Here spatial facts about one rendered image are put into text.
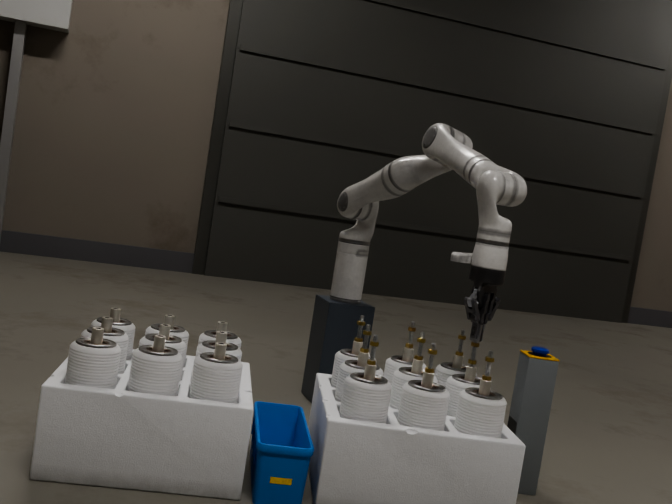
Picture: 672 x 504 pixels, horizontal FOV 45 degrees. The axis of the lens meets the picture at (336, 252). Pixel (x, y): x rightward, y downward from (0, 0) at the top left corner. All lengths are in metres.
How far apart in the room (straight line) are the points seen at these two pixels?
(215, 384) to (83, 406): 0.24
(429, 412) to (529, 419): 0.35
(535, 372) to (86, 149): 3.48
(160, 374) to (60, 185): 3.36
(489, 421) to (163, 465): 0.63
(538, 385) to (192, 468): 0.78
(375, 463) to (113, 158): 3.53
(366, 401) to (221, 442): 0.29
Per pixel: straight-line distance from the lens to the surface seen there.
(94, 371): 1.60
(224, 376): 1.58
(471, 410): 1.65
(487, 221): 1.73
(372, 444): 1.59
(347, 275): 2.31
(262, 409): 1.85
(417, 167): 2.11
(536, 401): 1.89
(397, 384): 1.74
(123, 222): 4.89
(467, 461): 1.63
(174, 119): 4.90
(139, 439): 1.59
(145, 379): 1.59
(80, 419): 1.59
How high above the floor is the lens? 0.61
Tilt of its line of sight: 4 degrees down
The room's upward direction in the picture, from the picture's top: 9 degrees clockwise
